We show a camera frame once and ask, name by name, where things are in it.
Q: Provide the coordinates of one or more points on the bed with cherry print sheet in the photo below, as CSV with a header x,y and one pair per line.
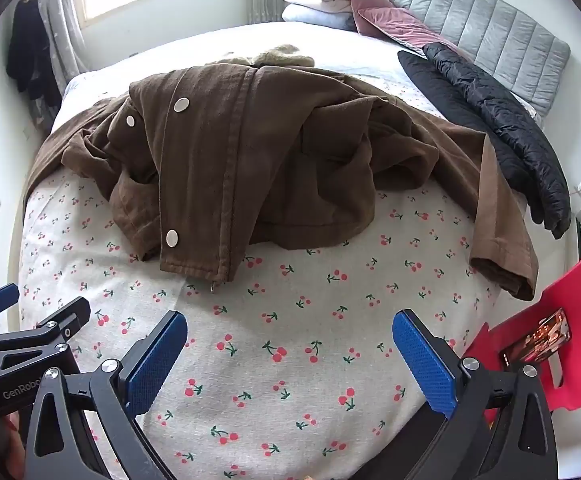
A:
x,y
290,320

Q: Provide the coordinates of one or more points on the white wall socket with plug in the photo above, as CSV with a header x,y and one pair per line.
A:
x,y
578,191

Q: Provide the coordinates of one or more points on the dark hanging clothes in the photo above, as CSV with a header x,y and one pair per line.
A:
x,y
28,50

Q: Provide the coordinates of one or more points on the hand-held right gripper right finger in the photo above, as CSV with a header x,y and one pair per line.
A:
x,y
424,365

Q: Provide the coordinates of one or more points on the smartphone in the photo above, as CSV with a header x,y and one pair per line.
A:
x,y
537,337

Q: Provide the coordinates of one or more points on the pale blue pillow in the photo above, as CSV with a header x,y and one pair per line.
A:
x,y
310,16

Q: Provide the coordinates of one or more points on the grey padded headboard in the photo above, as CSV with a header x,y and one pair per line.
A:
x,y
470,15

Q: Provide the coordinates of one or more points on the black puffer jacket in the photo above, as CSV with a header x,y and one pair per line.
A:
x,y
500,110

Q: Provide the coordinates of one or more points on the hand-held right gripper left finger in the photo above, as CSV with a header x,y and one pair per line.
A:
x,y
156,360

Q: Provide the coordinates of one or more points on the dark brown coat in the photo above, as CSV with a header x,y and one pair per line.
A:
x,y
250,160

